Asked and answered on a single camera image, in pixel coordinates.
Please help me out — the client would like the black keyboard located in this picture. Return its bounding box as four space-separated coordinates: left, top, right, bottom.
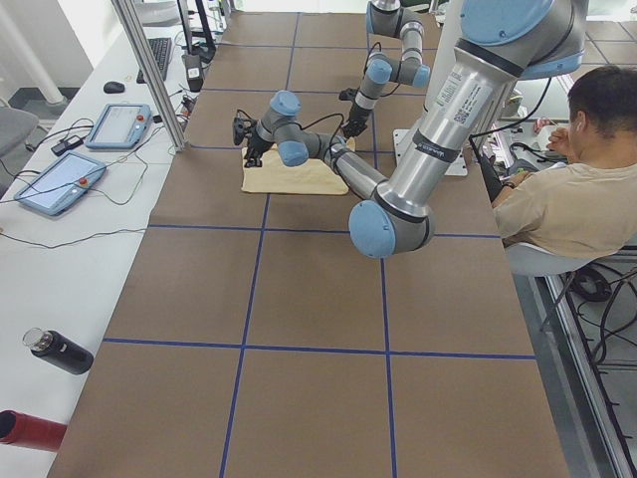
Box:
147 37 173 81

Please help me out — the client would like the aluminium frame post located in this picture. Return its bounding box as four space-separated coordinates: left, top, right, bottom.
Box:
111 0 186 152

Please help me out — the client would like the beige long-sleeve graphic shirt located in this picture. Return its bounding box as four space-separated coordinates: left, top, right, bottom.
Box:
241 146 349 195

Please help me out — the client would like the red water bottle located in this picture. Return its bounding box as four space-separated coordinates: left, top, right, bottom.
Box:
1 410 67 452

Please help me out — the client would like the seated person beige shirt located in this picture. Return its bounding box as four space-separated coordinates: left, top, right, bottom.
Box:
481 65 636 259

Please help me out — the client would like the blue teach pendant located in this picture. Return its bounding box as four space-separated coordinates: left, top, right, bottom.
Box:
85 104 152 150
14 151 106 216

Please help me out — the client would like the black computer mouse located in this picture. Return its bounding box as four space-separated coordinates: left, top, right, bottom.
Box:
103 81 125 95

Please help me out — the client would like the black labelled box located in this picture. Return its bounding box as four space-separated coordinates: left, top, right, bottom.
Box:
181 53 204 93

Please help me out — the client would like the upper blue teach pendant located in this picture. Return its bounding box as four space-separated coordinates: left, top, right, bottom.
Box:
85 104 152 150

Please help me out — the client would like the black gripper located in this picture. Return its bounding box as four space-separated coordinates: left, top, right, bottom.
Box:
244 130 273 168
341 102 372 138

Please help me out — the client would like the lower blue teach pendant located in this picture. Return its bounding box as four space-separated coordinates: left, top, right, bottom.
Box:
14 151 106 216

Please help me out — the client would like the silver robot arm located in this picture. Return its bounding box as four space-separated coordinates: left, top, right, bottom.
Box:
233 1 588 258
339 1 430 138

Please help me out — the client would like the white plastic chair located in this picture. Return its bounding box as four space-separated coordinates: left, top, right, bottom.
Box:
505 242 592 277

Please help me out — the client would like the black water bottle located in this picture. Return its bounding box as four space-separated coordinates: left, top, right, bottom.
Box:
23 328 94 375

